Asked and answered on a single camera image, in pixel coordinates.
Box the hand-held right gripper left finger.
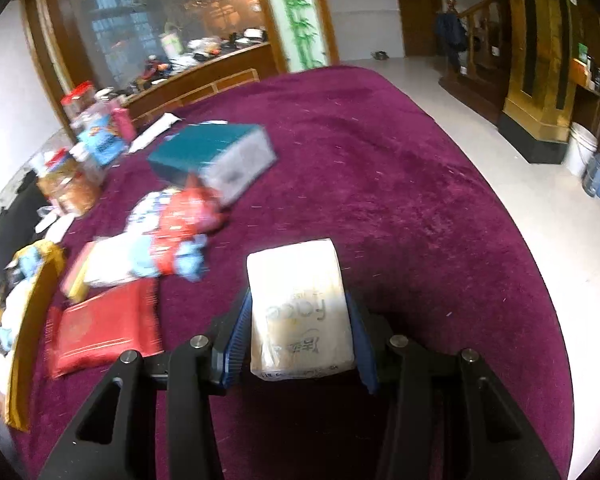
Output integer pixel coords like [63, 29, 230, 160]
[39, 291, 254, 480]

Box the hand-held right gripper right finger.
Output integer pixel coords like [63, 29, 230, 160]
[345, 294, 562, 480]

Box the white soft tissue pack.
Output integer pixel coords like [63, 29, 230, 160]
[246, 238, 357, 384]

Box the yellow cardboard box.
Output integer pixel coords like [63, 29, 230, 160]
[4, 239, 67, 434]

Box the blue knitted cloth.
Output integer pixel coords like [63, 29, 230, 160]
[16, 252, 45, 278]

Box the red gold print bag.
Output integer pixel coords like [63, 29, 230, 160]
[44, 279, 164, 380]

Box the red snack packet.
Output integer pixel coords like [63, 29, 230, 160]
[156, 184, 227, 235]

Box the white pillow-shaped tissue pack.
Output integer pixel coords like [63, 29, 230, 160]
[81, 234, 152, 289]

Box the blue white patterned packet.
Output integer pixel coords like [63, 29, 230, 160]
[127, 194, 172, 237]

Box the small rainbow sponge strip pack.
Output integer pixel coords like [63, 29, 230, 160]
[60, 242, 97, 304]

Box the purple velvet tablecloth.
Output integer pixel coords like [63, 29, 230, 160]
[9, 62, 577, 480]

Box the teal cardboard box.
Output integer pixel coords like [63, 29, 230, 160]
[146, 123, 279, 207]

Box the white paper packet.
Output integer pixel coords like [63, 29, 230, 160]
[127, 112, 184, 154]

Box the blue label clear jar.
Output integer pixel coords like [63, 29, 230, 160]
[77, 115, 130, 167]

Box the red lid clear jar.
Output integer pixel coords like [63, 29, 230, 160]
[60, 81, 97, 122]

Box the white plastic bucket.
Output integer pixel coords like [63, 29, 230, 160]
[561, 121, 599, 179]

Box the wooden glass cabinet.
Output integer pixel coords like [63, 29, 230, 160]
[21, 0, 340, 128]

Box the wooden stair railing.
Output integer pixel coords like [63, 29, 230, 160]
[455, 0, 512, 91]

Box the brown wooden door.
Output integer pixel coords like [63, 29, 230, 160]
[391, 0, 444, 59]

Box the bamboo print wall panel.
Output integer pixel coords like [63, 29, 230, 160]
[262, 0, 327, 74]

